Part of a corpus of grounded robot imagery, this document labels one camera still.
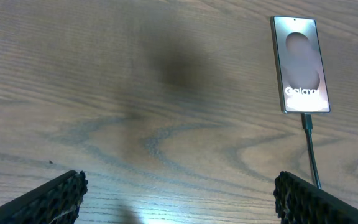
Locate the rose gold Galaxy smartphone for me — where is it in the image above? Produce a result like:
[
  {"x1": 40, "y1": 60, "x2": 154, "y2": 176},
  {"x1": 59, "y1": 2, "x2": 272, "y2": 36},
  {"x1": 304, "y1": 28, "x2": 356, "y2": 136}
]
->
[{"x1": 270, "y1": 16, "x2": 331, "y2": 114}]

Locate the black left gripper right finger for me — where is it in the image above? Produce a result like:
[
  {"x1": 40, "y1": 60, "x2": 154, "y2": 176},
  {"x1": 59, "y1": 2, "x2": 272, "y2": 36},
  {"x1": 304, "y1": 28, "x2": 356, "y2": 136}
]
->
[{"x1": 273, "y1": 172, "x2": 358, "y2": 224}]

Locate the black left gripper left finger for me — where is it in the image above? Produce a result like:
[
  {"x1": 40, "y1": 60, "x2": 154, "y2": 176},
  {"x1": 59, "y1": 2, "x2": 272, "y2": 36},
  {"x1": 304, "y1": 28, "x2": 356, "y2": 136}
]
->
[{"x1": 0, "y1": 170, "x2": 88, "y2": 224}]

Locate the black USB charging cable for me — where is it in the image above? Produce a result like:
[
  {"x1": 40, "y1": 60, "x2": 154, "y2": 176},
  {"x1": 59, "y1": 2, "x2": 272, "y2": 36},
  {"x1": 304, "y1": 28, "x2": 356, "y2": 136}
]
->
[{"x1": 300, "y1": 113, "x2": 322, "y2": 190}]

